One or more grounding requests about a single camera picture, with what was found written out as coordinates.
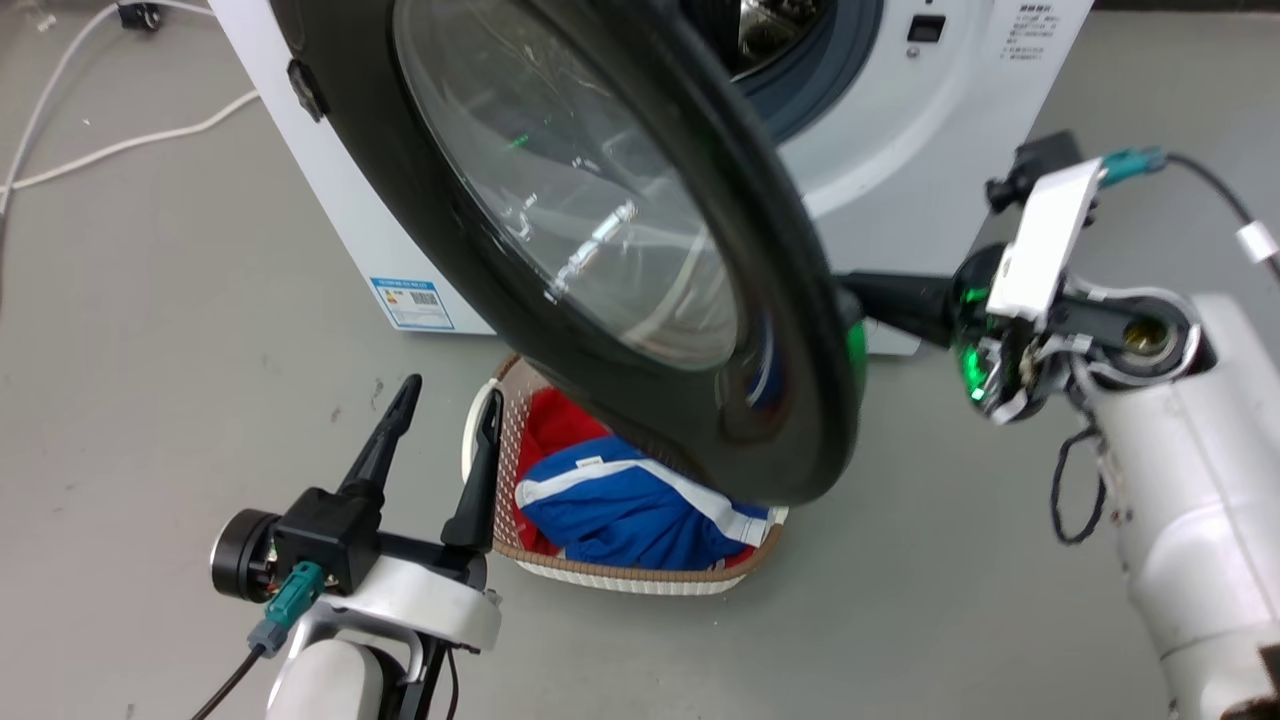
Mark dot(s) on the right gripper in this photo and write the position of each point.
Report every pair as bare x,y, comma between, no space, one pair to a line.
1010,360

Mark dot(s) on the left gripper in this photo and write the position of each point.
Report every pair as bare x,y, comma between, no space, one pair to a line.
430,600

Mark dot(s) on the black round glass washer door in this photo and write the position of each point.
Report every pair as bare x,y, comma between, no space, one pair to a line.
600,230

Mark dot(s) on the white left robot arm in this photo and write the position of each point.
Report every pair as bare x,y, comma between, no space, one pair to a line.
335,675

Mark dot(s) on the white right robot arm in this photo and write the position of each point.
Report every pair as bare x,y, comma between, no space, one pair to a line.
1190,480

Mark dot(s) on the white front-load washing machine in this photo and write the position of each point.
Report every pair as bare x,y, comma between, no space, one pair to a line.
930,150

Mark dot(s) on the red garment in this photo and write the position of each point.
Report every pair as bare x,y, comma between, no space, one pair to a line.
555,425

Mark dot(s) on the blue white energy label sticker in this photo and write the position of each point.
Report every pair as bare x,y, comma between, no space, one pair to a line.
412,304

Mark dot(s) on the blue white striped garment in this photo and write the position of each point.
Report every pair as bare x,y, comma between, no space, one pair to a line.
630,515

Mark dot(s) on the white brown woven laundry basket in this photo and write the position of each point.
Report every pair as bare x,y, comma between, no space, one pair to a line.
640,578

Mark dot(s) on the stainless steel washer drum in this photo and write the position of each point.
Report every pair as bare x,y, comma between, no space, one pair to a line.
770,30

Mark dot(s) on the black floor plug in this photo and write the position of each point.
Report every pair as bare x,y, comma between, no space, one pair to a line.
140,14

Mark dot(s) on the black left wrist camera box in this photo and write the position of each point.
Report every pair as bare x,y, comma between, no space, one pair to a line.
325,535

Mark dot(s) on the right wrist camera white plate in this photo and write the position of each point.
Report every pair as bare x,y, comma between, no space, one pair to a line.
1045,240

